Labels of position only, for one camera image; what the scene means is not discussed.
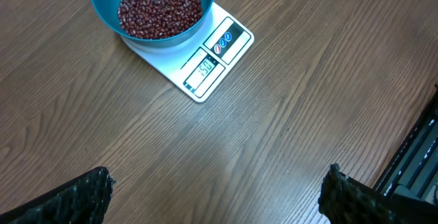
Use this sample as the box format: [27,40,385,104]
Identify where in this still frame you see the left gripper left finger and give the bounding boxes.
[1,166,115,224]

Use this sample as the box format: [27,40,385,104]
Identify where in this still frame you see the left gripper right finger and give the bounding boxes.
[318,164,437,224]

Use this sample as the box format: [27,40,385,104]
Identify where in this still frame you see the white digital kitchen scale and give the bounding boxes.
[123,3,255,103]

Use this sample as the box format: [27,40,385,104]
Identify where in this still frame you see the red beans in bowl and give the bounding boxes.
[118,0,204,40]

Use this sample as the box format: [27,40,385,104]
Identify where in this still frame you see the blue metal bowl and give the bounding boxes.
[91,0,214,48]

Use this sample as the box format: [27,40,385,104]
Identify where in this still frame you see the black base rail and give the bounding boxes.
[373,94,437,205]

